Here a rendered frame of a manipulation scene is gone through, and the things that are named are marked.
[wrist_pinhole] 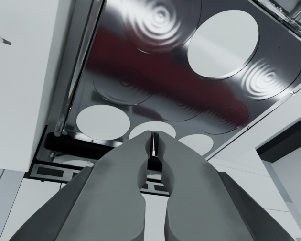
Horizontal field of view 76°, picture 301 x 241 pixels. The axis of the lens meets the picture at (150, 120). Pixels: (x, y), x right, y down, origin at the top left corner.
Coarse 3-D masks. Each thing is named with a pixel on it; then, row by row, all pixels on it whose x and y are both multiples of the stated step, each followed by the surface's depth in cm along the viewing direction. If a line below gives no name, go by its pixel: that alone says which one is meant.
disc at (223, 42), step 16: (224, 16) 25; (240, 16) 25; (208, 32) 26; (224, 32) 26; (240, 32) 26; (256, 32) 27; (192, 48) 27; (208, 48) 28; (224, 48) 28; (240, 48) 28; (192, 64) 29; (208, 64) 30; (224, 64) 30; (240, 64) 30
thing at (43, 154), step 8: (48, 128) 42; (64, 128) 44; (48, 136) 42; (64, 136) 43; (96, 144) 46; (40, 152) 38; (48, 152) 38; (56, 152) 39; (40, 160) 37; (48, 160) 37; (56, 160) 38; (64, 160) 39; (72, 160) 40; (80, 160) 40; (88, 160) 41; (96, 160) 42; (72, 168) 40; (80, 168) 40; (152, 176) 47; (160, 176) 48
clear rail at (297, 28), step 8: (256, 0) 24; (264, 0) 24; (272, 0) 24; (264, 8) 24; (272, 8) 24; (280, 8) 24; (272, 16) 25; (280, 16) 25; (288, 16) 25; (288, 24) 26; (296, 24) 26; (296, 32) 27
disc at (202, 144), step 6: (186, 138) 43; (192, 138) 43; (198, 138) 43; (204, 138) 44; (210, 138) 44; (186, 144) 45; (192, 144) 45; (198, 144) 45; (204, 144) 46; (210, 144) 46; (198, 150) 47; (204, 150) 47
